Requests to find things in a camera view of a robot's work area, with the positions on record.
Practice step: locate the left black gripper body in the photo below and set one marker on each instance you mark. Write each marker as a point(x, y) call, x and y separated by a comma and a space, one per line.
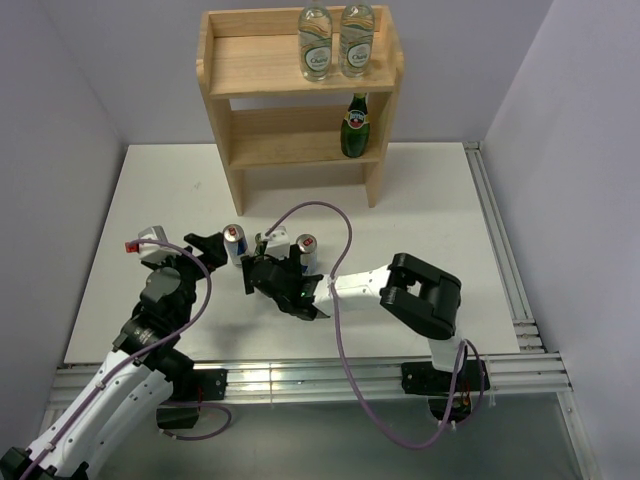
point(190, 268)

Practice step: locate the green Perrier bottle red label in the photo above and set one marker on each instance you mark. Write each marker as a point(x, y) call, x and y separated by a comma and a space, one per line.
point(355, 128)

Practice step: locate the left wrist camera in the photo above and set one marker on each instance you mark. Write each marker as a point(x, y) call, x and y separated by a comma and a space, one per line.
point(150, 252)

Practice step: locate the silver blue can left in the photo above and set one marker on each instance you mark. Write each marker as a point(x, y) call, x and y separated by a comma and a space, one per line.
point(235, 243)

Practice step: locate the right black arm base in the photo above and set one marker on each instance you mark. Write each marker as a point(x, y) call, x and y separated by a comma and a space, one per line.
point(420, 378)

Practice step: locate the clear glass bottle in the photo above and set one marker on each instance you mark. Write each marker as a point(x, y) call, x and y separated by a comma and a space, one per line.
point(356, 35)
point(315, 30)

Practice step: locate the green Perrier bottle yellow label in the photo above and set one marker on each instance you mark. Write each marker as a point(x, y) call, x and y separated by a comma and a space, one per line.
point(261, 245)

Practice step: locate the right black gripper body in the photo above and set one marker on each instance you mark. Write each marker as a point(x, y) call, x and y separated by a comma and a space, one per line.
point(292, 264)

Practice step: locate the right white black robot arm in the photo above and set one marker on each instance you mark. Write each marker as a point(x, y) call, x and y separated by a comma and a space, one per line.
point(422, 296)

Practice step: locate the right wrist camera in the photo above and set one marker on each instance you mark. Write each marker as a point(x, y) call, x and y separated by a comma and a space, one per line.
point(279, 243)

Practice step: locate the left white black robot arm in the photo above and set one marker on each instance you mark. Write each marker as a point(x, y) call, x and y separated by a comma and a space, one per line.
point(142, 370)

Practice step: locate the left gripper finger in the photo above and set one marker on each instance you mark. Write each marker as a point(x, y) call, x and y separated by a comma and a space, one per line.
point(211, 242)
point(214, 257)

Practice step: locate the wooden three-tier shelf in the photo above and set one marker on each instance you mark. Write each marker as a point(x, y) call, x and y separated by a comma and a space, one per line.
point(263, 113)

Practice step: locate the aluminium frame rail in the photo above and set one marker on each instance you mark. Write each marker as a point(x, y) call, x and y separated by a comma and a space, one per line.
point(478, 247)

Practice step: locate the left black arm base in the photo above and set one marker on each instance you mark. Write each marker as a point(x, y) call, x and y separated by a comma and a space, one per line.
point(194, 397)

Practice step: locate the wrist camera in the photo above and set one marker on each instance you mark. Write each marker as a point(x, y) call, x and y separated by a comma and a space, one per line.
point(279, 243)
point(150, 252)

